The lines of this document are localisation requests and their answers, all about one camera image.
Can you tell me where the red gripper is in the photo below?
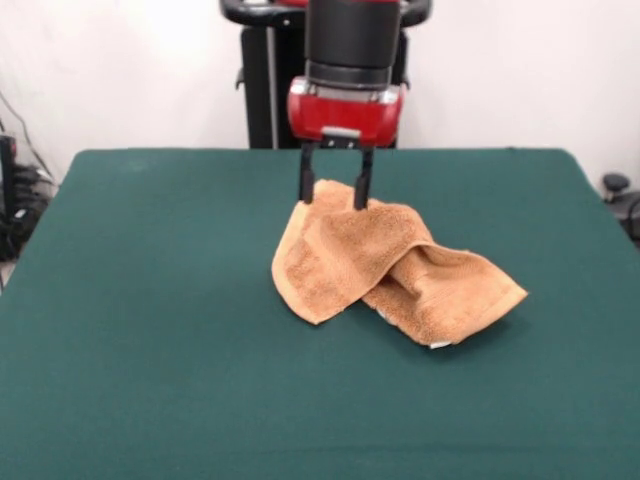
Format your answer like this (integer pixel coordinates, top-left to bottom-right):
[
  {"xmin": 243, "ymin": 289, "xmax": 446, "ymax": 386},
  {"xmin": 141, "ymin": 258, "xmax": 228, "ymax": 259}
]
[{"xmin": 286, "ymin": 77, "xmax": 406, "ymax": 211}]

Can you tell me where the orange terry towel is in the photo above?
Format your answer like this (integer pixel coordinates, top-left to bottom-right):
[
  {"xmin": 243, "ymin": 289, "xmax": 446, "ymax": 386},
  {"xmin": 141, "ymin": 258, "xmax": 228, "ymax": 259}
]
[{"xmin": 270, "ymin": 179, "xmax": 530, "ymax": 350}]

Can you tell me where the dark green table cloth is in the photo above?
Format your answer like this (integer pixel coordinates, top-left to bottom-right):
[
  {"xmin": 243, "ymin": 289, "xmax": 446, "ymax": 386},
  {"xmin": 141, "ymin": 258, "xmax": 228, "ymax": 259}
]
[{"xmin": 0, "ymin": 147, "xmax": 640, "ymax": 480}]

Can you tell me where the black office chair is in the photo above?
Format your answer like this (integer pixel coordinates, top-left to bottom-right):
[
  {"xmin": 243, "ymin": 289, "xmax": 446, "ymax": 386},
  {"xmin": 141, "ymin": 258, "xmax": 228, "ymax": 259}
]
[{"xmin": 601, "ymin": 172, "xmax": 640, "ymax": 237}]

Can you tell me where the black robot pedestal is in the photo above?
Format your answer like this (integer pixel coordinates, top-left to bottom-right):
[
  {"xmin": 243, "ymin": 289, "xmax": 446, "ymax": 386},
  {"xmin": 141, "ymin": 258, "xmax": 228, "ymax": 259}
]
[{"xmin": 218, "ymin": 0, "xmax": 430, "ymax": 150}]

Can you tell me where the black electronics with cables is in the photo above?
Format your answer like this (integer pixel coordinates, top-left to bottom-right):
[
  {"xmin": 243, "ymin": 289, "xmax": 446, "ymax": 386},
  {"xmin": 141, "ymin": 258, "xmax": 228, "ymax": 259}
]
[{"xmin": 0, "ymin": 89, "xmax": 59, "ymax": 264}]

